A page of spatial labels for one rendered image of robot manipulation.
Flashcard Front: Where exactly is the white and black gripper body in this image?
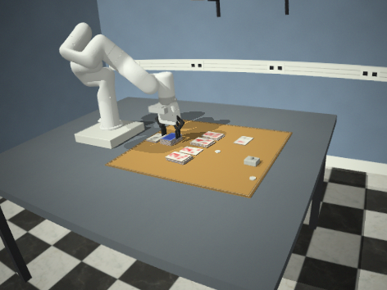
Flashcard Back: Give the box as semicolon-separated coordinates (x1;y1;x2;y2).
158;102;181;125

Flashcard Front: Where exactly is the orange-tan rectangular mat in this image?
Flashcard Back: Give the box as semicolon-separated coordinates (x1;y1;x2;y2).
110;120;289;195

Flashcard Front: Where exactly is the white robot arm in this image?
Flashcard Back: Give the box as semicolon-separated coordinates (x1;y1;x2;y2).
59;23;177;130

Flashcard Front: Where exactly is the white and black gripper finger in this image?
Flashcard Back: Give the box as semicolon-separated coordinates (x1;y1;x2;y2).
155;116;166;136
173;116;184;139

